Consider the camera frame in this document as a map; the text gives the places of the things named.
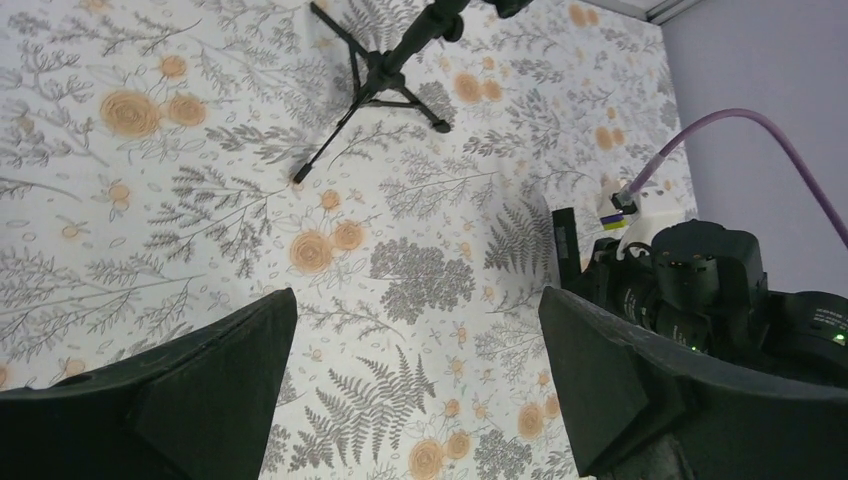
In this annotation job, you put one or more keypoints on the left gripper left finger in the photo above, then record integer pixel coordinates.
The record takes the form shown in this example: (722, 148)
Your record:
(197, 407)

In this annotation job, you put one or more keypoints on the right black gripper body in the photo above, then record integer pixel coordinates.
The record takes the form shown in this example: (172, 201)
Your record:
(620, 279)

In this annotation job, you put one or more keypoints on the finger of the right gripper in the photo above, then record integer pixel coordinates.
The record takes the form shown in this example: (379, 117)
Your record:
(567, 245)

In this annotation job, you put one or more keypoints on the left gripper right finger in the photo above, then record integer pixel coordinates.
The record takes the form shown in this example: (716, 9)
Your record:
(636, 405)

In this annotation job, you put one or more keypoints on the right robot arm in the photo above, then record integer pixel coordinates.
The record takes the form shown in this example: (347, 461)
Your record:
(703, 286)

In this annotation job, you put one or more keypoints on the yellow purple sponge block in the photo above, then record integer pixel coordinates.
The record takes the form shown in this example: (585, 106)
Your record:
(610, 216)

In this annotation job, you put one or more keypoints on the black microphone tripod stand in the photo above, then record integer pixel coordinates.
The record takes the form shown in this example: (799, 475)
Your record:
(377, 75)

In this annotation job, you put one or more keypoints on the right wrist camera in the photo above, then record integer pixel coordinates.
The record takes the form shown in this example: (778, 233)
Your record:
(657, 209)

